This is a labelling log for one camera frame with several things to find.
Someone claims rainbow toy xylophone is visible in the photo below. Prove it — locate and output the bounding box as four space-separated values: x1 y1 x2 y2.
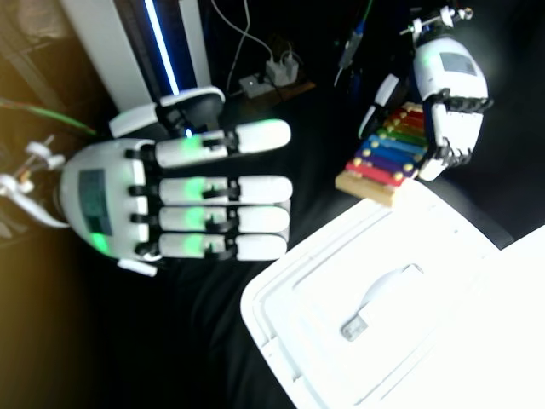
335 101 430 209

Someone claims white power strip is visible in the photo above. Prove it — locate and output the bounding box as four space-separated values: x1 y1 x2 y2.
238 72 276 97

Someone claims white hanging cable adapter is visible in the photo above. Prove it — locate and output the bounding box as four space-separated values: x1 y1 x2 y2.
334 16 368 86

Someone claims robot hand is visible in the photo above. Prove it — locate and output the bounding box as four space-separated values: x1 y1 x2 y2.
59 87 293 278
357 37 495 182

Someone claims black table cloth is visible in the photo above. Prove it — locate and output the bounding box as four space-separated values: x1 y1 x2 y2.
80 76 545 409

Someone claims white plug adapter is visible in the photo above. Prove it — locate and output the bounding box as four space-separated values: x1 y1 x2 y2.
266 49 301 84

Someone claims white cable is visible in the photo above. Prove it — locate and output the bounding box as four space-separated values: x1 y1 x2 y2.
225 0 252 97
210 0 277 60

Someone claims brown wooden board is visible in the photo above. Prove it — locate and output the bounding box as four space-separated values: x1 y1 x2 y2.
244 78 317 112

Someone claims white column with blue light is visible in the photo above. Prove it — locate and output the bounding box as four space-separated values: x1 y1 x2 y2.
59 0 213 112

